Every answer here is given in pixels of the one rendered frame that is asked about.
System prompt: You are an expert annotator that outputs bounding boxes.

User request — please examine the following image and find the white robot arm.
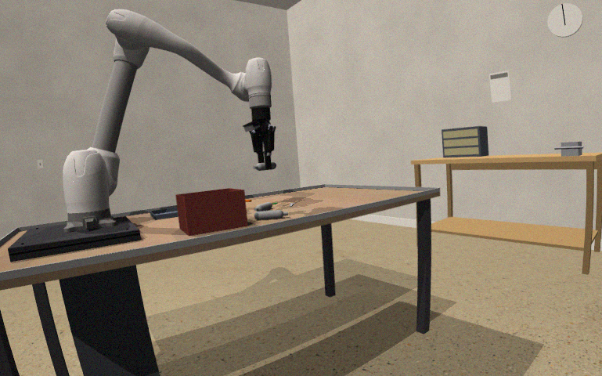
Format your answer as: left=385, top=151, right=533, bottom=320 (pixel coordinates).
left=63, top=9, right=272, bottom=233

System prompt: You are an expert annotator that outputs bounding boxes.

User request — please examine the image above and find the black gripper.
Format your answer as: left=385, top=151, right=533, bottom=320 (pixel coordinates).
left=250, top=107, right=276, bottom=169

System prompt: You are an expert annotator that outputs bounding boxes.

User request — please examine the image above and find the red open box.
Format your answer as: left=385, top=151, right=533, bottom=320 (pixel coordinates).
left=176, top=188, right=248, bottom=236

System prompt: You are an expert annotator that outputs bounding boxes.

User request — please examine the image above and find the dark table edge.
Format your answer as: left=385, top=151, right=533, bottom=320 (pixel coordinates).
left=0, top=184, right=440, bottom=280

